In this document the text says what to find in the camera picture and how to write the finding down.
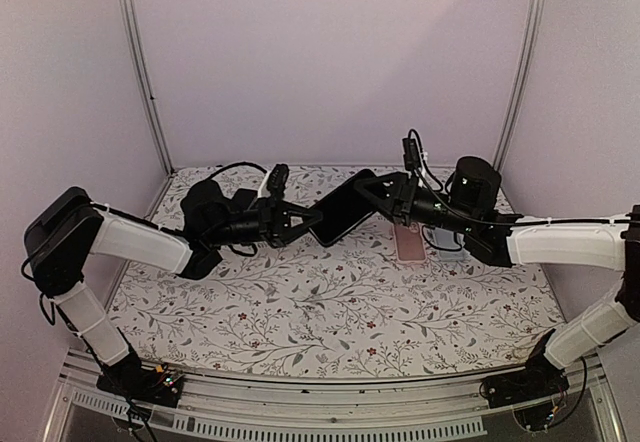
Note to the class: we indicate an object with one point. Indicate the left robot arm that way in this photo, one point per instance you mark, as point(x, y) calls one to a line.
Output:
point(59, 242)

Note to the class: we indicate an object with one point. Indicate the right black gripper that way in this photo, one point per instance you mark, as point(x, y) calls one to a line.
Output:
point(394, 204)

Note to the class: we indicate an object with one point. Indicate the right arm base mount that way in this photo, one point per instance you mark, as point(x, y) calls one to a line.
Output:
point(523, 386)

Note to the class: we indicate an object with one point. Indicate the floral table mat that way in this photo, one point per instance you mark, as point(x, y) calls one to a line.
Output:
point(350, 310)

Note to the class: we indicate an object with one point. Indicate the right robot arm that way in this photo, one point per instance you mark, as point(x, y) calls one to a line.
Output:
point(505, 240)

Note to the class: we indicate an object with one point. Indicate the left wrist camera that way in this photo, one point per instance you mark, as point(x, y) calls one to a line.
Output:
point(274, 183)

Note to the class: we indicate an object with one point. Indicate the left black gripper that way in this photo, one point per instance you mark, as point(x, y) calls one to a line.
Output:
point(275, 223)

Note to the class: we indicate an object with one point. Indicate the left rear aluminium post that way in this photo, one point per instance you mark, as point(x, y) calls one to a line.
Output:
point(142, 76)

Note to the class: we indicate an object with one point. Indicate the black phone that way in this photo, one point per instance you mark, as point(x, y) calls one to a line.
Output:
point(343, 209)

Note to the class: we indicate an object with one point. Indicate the front aluminium rail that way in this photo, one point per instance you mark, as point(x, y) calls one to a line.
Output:
point(221, 406)

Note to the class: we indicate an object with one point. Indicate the light blue phone case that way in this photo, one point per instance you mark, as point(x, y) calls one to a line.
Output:
point(449, 245)

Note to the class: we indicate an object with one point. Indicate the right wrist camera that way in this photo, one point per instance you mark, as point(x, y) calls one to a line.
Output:
point(413, 156)

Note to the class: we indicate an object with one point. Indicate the aluminium post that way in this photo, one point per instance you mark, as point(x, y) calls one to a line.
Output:
point(142, 76)
point(532, 26)

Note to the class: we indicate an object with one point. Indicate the right rear aluminium post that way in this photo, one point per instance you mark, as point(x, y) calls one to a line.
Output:
point(532, 26)

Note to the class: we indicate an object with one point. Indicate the pink phone case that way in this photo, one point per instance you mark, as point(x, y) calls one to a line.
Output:
point(409, 244)

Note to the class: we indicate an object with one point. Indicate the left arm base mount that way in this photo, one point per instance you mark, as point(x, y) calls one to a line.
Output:
point(129, 379)

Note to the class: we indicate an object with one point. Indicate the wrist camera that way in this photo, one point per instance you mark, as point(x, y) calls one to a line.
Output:
point(413, 156)
point(274, 183)

